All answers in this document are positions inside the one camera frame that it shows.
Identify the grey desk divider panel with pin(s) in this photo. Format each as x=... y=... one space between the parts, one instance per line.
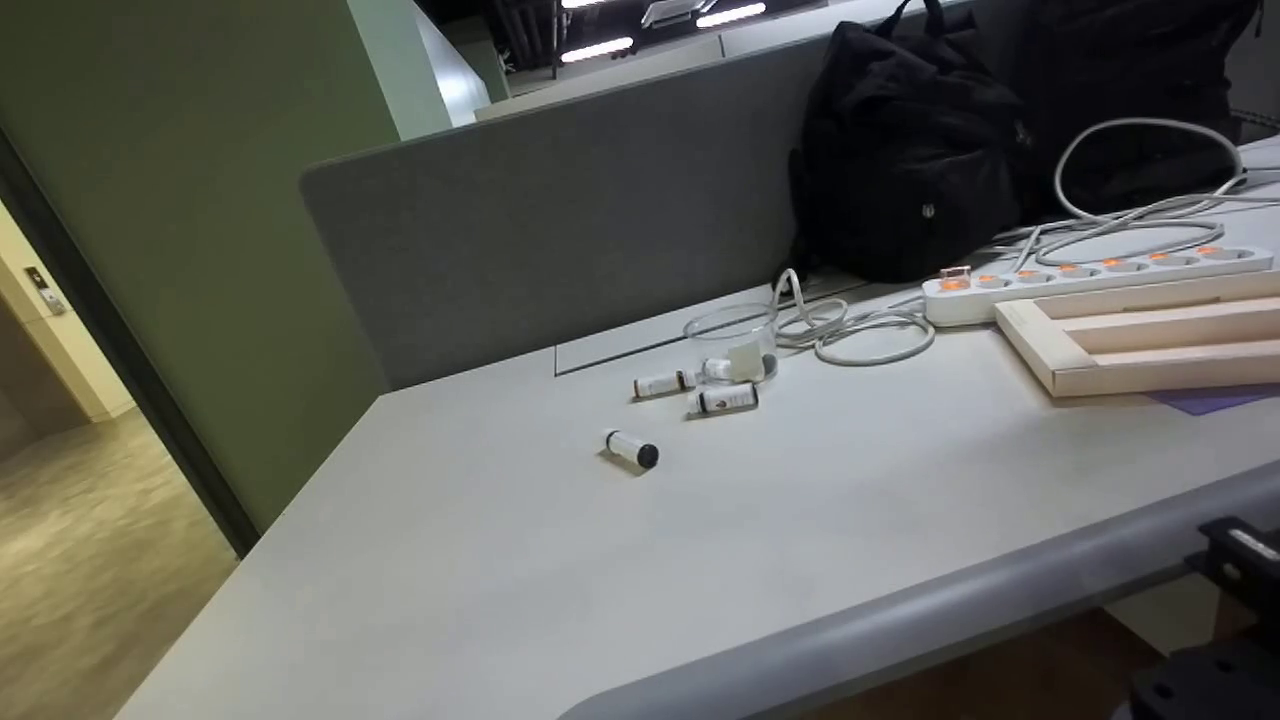
x=563 y=224

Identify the white power strip orange switches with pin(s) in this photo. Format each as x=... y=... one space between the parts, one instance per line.
x=970 y=299

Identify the black metal mount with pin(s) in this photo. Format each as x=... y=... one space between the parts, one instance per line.
x=1221 y=664

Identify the purple mat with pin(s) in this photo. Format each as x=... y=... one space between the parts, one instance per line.
x=1215 y=396

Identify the large black bag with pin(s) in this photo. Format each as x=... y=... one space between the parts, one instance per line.
x=1135 y=65

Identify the black backpack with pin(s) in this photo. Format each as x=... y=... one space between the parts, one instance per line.
x=906 y=144

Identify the white charger plug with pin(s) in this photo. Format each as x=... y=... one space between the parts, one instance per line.
x=739 y=363

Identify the fluorescent ceiling light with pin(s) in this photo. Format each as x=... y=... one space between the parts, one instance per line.
x=728 y=16
x=599 y=50

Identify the light wooden frame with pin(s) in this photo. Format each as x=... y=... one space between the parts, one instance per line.
x=1064 y=363

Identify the small white paint tube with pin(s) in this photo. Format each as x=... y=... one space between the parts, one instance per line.
x=661 y=387
x=725 y=396
x=624 y=446

